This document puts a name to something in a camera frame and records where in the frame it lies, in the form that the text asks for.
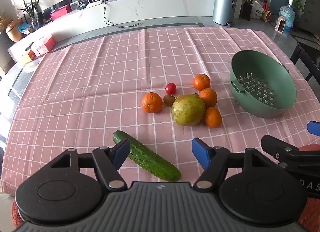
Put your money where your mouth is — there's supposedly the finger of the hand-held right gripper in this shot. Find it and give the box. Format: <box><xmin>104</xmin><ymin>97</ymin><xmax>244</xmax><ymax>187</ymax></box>
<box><xmin>261</xmin><ymin>135</ymin><xmax>304</xmax><ymax>171</ymax></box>
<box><xmin>307</xmin><ymin>121</ymin><xmax>320</xmax><ymax>137</ymax></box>

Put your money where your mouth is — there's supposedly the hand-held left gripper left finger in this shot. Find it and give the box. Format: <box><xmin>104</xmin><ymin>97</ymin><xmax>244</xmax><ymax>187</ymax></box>
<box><xmin>49</xmin><ymin>139</ymin><xmax>131</xmax><ymax>190</ymax></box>

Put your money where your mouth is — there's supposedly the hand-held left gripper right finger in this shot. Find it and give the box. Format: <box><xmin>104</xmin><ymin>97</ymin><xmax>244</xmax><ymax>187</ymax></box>
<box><xmin>192</xmin><ymin>137</ymin><xmax>274</xmax><ymax>190</ymax></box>

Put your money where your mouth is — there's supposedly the green cucumber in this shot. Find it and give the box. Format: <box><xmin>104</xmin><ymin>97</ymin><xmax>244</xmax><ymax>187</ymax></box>
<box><xmin>112</xmin><ymin>130</ymin><xmax>181</xmax><ymax>182</ymax></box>

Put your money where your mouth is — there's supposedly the orange mandarin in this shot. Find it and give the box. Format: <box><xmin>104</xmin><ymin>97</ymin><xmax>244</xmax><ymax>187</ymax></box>
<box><xmin>199</xmin><ymin>88</ymin><xmax>218</xmax><ymax>109</ymax></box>
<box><xmin>204</xmin><ymin>107</ymin><xmax>223</xmax><ymax>128</ymax></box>
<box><xmin>193</xmin><ymin>74</ymin><xmax>211</xmax><ymax>91</ymax></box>
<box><xmin>142</xmin><ymin>92</ymin><xmax>163</xmax><ymax>114</ymax></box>

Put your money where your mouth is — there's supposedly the yellow-green pear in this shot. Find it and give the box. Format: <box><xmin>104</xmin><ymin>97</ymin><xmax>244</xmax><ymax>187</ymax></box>
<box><xmin>171</xmin><ymin>94</ymin><xmax>206</xmax><ymax>126</ymax></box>

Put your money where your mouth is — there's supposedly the brown kiwi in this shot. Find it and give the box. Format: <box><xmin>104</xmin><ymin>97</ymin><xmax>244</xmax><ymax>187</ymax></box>
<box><xmin>163</xmin><ymin>94</ymin><xmax>177</xmax><ymax>107</ymax></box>

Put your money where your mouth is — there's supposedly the green colander bowl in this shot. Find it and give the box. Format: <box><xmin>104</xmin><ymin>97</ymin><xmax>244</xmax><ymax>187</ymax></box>
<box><xmin>230</xmin><ymin>50</ymin><xmax>297</xmax><ymax>118</ymax></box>

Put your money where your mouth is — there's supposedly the black chair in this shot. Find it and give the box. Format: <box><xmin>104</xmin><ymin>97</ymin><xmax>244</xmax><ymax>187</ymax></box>
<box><xmin>290</xmin><ymin>35</ymin><xmax>320</xmax><ymax>82</ymax></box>

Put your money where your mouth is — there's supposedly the pink checked tablecloth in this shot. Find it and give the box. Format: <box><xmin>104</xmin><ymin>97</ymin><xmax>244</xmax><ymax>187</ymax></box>
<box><xmin>0</xmin><ymin>27</ymin><xmax>320</xmax><ymax>195</ymax></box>

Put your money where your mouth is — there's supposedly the pink plastic stool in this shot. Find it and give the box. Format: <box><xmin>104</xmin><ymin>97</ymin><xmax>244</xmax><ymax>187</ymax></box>
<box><xmin>274</xmin><ymin>16</ymin><xmax>287</xmax><ymax>33</ymax></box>

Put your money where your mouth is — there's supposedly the blue water jug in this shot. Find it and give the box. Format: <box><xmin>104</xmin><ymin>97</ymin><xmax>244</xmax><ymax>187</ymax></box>
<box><xmin>279</xmin><ymin>0</ymin><xmax>296</xmax><ymax>32</ymax></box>

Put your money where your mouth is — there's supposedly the grey cabinet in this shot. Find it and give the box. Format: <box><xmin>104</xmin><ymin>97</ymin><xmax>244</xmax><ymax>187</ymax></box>
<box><xmin>299</xmin><ymin>0</ymin><xmax>320</xmax><ymax>36</ymax></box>

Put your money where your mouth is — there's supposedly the white plastic bag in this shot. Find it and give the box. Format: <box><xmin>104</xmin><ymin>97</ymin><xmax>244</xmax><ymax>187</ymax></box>
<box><xmin>250</xmin><ymin>1</ymin><xmax>265</xmax><ymax>20</ymax></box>

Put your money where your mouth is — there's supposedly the pink and red carton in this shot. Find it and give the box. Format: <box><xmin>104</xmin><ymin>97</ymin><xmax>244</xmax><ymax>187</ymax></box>
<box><xmin>31</xmin><ymin>34</ymin><xmax>55</xmax><ymax>56</ymax></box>

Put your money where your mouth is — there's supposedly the silver pedal trash can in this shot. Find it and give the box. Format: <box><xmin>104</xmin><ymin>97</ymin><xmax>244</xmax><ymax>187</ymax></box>
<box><xmin>212</xmin><ymin>0</ymin><xmax>238</xmax><ymax>26</ymax></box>

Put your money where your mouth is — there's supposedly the white marble television cabinet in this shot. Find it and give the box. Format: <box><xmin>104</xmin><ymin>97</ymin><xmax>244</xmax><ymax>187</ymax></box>
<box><xmin>7</xmin><ymin>0</ymin><xmax>218</xmax><ymax>56</ymax></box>

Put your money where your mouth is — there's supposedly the long red box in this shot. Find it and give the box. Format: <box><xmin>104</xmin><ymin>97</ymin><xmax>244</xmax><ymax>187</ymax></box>
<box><xmin>50</xmin><ymin>5</ymin><xmax>72</xmax><ymax>20</ymax></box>

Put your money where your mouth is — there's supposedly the round orange vase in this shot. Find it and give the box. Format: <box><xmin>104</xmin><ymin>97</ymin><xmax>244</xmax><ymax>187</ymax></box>
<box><xmin>5</xmin><ymin>19</ymin><xmax>24</xmax><ymax>42</ymax></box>

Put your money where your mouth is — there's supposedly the green potted orchid plant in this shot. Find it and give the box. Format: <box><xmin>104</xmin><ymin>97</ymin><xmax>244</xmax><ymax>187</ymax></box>
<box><xmin>16</xmin><ymin>0</ymin><xmax>42</xmax><ymax>31</ymax></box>

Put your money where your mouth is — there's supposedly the black cable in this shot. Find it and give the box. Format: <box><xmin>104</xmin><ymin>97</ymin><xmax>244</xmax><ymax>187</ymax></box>
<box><xmin>103</xmin><ymin>0</ymin><xmax>144</xmax><ymax>28</ymax></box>

